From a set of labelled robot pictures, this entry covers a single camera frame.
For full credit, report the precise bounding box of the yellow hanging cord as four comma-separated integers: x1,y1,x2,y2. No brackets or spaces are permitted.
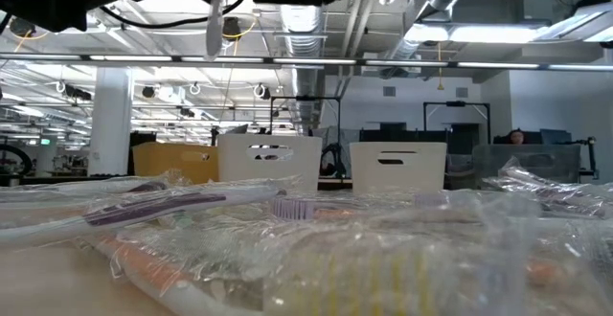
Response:
434,41,445,92

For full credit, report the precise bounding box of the black workstation frame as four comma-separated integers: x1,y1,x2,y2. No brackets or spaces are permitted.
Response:
422,100,492,145

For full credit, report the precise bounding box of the green toothbrush in wrapper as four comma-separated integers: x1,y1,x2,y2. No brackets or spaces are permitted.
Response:
165,213,202,231

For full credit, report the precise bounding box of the toothbrush with purple bristles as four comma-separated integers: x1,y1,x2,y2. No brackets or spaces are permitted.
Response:
270,194,317,222
412,191,450,208

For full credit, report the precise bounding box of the long overhead beam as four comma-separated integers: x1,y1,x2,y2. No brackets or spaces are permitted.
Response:
0,52,613,72

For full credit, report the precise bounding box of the grey translucent plastic bin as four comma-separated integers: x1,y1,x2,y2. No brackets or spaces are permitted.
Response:
471,144,582,191

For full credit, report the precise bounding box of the white pillar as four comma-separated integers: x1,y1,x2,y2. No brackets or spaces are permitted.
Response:
88,66,134,177

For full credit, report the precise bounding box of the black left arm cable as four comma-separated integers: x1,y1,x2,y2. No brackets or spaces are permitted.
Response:
98,0,251,30

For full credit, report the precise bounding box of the black ceiling device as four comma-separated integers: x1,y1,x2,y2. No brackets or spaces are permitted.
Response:
224,16,243,40
8,17,38,38

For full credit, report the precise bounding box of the rectangular ceiling light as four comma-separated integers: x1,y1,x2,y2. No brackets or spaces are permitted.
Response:
404,22,542,45

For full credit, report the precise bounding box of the white plastic bin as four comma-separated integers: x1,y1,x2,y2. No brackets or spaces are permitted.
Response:
216,133,324,193
349,142,448,193

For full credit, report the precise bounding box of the yellow toothbrush in wrapper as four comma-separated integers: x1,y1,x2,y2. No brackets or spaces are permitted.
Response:
261,241,485,316

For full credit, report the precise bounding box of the yellow plastic bin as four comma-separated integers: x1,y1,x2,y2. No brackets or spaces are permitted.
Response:
132,142,220,186

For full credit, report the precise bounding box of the black monitor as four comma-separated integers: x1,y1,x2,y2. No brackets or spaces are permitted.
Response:
128,130,158,147
539,128,574,146

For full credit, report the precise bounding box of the black aluminium table frame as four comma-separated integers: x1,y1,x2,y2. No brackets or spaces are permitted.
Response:
0,174,355,192

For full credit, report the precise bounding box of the person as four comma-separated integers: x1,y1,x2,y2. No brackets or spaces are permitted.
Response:
506,127,527,146

